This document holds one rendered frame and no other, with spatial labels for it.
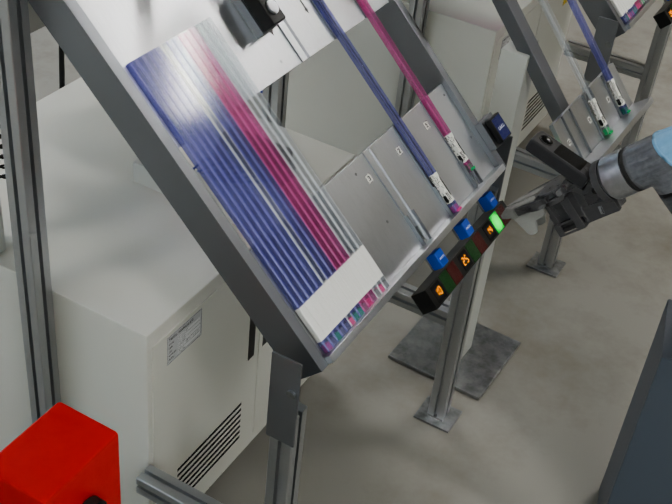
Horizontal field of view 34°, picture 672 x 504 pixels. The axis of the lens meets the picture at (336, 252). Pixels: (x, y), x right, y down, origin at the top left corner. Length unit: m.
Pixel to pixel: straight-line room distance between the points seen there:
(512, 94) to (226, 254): 0.93
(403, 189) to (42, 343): 0.67
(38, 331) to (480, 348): 1.25
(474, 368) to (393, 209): 0.95
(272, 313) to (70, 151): 0.79
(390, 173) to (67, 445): 0.76
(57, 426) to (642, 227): 2.29
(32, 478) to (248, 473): 1.08
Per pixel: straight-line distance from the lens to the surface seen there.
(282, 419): 1.63
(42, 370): 1.96
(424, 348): 2.73
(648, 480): 2.24
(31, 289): 1.85
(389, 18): 2.07
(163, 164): 1.55
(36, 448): 1.41
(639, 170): 1.74
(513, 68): 2.28
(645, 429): 2.15
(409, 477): 2.44
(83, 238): 1.99
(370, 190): 1.80
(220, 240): 1.56
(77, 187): 2.12
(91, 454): 1.39
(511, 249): 3.14
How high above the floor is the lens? 1.81
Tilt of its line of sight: 37 degrees down
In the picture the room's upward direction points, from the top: 7 degrees clockwise
